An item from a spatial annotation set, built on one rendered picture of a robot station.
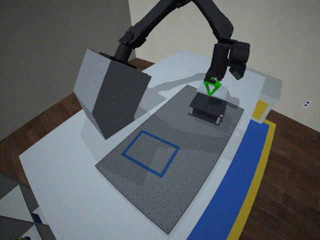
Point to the blue tape square outline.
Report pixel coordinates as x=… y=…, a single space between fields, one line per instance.
x=144 y=166

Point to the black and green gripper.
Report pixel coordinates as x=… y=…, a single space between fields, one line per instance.
x=210 y=77

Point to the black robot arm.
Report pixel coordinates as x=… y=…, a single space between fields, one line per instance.
x=222 y=28

